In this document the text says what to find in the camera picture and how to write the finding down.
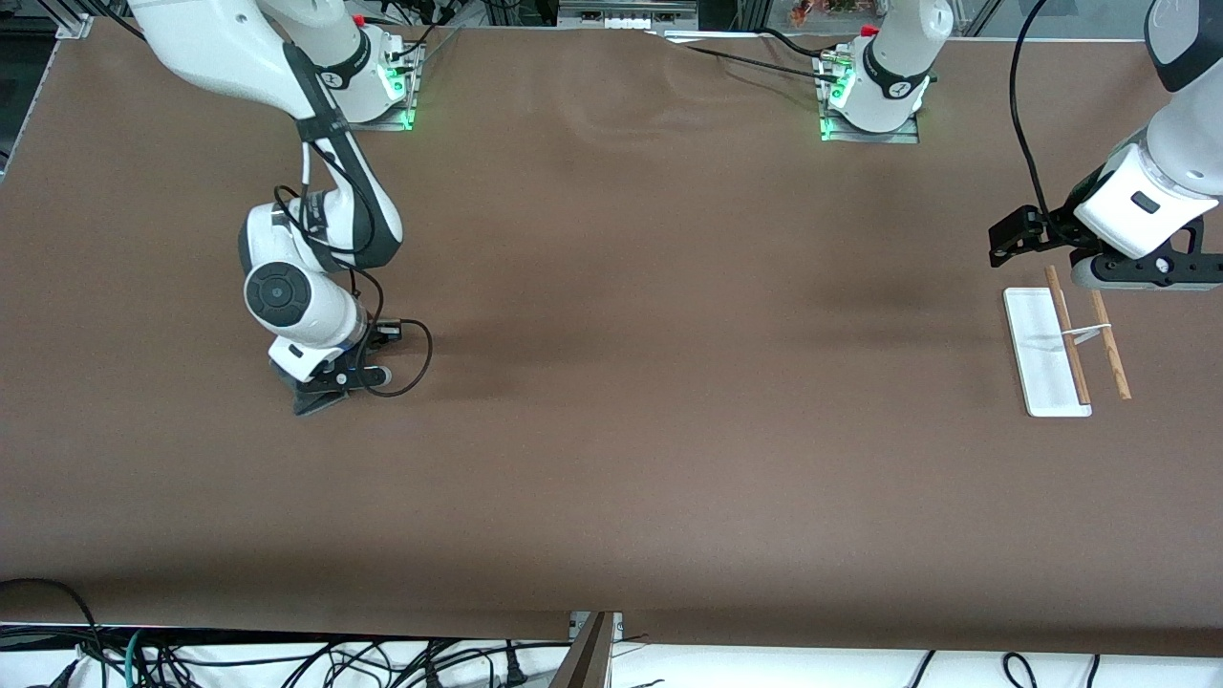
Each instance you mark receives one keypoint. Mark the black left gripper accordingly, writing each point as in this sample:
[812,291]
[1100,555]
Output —
[1049,230]

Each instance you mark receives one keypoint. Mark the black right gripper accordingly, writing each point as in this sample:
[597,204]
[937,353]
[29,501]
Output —
[375,335]

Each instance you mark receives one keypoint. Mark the grey and pink towel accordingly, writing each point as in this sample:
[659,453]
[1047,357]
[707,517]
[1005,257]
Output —
[311,403]

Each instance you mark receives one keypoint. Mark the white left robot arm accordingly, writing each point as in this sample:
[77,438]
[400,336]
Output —
[1185,143]

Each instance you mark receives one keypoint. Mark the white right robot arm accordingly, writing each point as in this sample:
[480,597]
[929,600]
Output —
[220,48]

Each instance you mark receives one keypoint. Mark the wooden rack rod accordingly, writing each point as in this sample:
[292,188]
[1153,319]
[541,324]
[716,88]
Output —
[1111,349]
[1067,334]

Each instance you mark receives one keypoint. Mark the white rack base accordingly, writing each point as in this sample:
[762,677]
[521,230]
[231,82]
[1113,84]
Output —
[1041,354]

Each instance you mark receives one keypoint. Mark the brown table cover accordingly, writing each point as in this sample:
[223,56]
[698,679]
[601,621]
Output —
[611,478]

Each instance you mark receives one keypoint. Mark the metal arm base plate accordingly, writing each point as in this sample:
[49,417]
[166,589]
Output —
[392,119]
[903,134]

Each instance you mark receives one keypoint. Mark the metal table edge bracket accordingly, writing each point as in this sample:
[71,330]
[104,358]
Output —
[576,626]

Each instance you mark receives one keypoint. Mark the dark slanted post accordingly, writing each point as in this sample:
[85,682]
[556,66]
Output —
[585,659]

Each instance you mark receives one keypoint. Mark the metal table corner bracket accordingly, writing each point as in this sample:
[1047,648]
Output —
[75,26]

